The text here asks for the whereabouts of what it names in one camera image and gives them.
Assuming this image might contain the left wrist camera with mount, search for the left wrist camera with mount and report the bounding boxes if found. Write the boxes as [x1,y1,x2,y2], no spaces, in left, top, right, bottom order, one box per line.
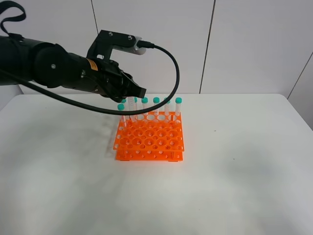
[87,30,146,62]

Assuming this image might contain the orange test tube rack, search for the orange test tube rack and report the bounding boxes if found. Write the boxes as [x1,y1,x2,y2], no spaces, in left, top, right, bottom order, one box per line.
[113,111,184,162]

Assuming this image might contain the black left camera cable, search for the black left camera cable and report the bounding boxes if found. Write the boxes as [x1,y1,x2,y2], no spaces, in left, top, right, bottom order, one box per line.
[0,41,181,116]

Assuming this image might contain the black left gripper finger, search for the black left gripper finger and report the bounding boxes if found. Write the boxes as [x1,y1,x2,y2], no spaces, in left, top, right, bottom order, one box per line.
[114,70,146,102]

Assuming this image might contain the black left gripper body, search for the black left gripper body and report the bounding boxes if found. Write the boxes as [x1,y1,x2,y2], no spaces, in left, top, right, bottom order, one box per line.
[80,57,127,97]

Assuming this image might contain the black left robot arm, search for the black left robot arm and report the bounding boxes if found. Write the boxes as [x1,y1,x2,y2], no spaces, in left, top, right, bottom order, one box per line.
[0,36,146,102]

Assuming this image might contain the teal-capped test tube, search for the teal-capped test tube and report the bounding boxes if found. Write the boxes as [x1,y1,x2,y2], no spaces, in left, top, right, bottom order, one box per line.
[128,97,136,122]
[117,103,127,127]

